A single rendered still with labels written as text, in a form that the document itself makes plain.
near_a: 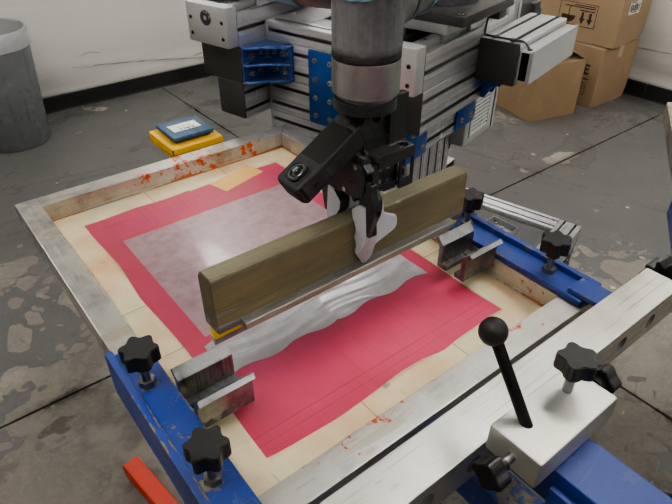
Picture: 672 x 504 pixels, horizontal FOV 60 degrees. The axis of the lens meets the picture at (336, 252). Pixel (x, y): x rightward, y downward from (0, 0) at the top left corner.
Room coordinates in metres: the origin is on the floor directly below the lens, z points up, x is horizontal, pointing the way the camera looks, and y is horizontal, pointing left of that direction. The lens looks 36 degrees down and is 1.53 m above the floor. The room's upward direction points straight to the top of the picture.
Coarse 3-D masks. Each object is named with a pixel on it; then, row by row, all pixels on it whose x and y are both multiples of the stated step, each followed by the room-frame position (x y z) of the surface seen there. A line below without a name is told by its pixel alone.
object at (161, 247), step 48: (96, 240) 0.83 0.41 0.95; (144, 240) 0.83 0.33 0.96; (192, 240) 0.83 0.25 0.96; (240, 240) 0.83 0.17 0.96; (144, 288) 0.70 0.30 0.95; (192, 288) 0.70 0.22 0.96; (192, 336) 0.60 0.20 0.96; (336, 336) 0.60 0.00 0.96; (288, 384) 0.51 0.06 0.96; (336, 384) 0.51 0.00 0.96; (288, 432) 0.43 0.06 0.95
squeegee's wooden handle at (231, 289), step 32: (416, 192) 0.67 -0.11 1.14; (448, 192) 0.71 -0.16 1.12; (320, 224) 0.59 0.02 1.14; (352, 224) 0.60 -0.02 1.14; (416, 224) 0.67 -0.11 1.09; (256, 256) 0.53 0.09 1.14; (288, 256) 0.54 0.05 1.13; (320, 256) 0.57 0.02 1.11; (352, 256) 0.60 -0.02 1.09; (224, 288) 0.49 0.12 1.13; (256, 288) 0.51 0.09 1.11; (288, 288) 0.54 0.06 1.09; (224, 320) 0.48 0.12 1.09
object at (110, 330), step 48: (240, 144) 1.14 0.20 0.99; (288, 144) 1.18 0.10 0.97; (96, 192) 0.95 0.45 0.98; (384, 192) 0.94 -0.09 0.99; (48, 240) 0.78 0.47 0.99; (96, 288) 0.66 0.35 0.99; (528, 288) 0.68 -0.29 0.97; (96, 336) 0.58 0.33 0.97; (528, 336) 0.56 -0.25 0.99; (432, 384) 0.48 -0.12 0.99; (480, 384) 0.48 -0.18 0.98; (384, 432) 0.41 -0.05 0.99; (288, 480) 0.35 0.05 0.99; (336, 480) 0.35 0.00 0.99
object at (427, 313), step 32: (192, 192) 1.00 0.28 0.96; (224, 192) 1.00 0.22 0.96; (256, 192) 1.00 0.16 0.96; (320, 192) 1.00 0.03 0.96; (256, 224) 0.88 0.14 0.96; (288, 224) 0.88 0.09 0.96; (416, 256) 0.79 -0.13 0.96; (416, 288) 0.70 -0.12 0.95; (448, 288) 0.70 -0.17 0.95; (352, 320) 0.63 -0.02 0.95; (384, 320) 0.63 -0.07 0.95; (416, 320) 0.63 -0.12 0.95; (448, 320) 0.63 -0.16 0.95; (480, 320) 0.63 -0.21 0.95; (384, 352) 0.56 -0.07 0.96; (416, 352) 0.56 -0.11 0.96
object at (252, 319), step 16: (448, 224) 0.69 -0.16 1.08; (416, 240) 0.65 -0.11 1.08; (384, 256) 0.62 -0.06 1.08; (336, 272) 0.58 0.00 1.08; (352, 272) 0.58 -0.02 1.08; (304, 288) 0.55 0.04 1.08; (320, 288) 0.55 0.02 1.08; (272, 304) 0.52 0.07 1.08; (288, 304) 0.52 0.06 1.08; (256, 320) 0.49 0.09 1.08
